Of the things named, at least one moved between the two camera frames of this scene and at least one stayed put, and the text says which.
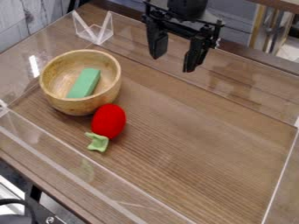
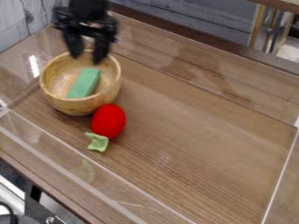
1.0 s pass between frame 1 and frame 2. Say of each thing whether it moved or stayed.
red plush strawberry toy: stayed
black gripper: moved
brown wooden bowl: stayed
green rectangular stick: stayed
